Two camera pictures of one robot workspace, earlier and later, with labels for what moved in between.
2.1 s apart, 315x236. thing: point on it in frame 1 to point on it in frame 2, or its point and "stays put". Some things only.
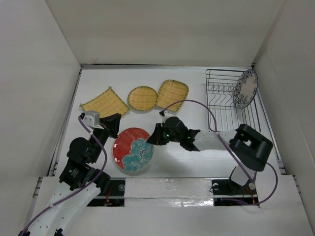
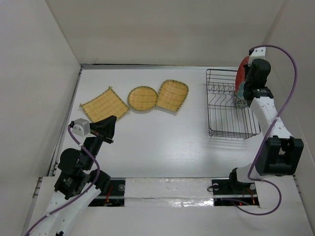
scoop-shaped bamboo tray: (171, 91) stays put
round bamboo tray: (142, 98) stays put
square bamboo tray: (107, 103) stays put
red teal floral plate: (132, 151) to (240, 77)
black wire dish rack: (223, 114) stays put
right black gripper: (156, 137) to (248, 69)
